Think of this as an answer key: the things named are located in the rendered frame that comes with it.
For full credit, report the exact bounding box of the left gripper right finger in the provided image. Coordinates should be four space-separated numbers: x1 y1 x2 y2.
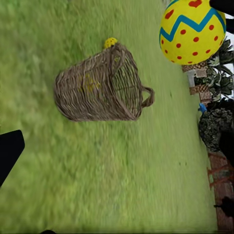
219 130 234 168

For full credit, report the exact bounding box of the wicker basket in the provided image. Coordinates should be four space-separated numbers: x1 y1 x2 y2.
53 41 155 122

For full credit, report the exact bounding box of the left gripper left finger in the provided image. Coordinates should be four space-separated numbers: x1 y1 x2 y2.
0 130 25 187

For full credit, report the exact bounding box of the easter egg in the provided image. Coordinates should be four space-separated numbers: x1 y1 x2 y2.
104 38 118 48
159 0 226 66

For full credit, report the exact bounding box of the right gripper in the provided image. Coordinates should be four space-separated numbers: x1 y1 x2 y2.
209 0 234 35

